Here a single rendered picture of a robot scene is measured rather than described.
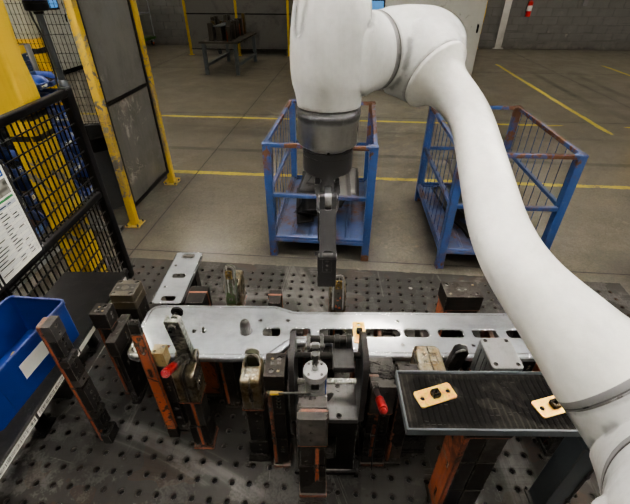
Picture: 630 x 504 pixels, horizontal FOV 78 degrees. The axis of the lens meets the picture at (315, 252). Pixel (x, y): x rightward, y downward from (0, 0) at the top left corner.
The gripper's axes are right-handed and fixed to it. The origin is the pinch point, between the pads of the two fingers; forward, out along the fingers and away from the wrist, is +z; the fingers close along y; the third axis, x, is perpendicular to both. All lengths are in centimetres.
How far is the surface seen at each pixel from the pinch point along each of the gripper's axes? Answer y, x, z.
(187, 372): 6, 34, 41
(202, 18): 1228, 332, 52
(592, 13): 1346, -836, 48
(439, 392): -7.6, -23.6, 28.8
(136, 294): 37, 59, 42
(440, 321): 30, -37, 46
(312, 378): 0.7, 2.6, 35.6
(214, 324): 28, 33, 46
